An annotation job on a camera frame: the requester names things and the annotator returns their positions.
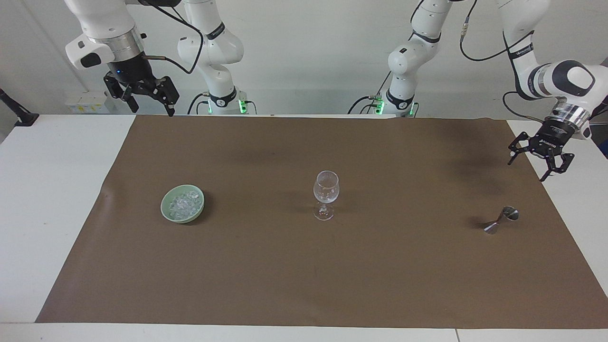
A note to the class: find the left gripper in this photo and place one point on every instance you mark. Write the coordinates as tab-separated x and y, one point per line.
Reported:
553	135

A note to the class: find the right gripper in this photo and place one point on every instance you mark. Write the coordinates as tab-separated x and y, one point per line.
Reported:
129	69

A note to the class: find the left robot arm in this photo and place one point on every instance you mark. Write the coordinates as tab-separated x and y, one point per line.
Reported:
522	28

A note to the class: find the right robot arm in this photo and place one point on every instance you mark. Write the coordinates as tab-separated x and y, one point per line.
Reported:
107	19

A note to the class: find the clear ice cube pile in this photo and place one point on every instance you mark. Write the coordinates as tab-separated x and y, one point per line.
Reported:
183	204

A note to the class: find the clear wine glass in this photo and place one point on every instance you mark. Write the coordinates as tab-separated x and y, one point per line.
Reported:
326	187

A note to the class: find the silver metal jigger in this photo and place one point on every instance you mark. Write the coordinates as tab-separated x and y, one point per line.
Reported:
509	213

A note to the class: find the green ceramic bowl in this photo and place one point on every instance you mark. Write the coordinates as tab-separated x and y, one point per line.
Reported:
167	211

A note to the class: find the black stand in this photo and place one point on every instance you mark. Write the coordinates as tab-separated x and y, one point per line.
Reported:
21	116

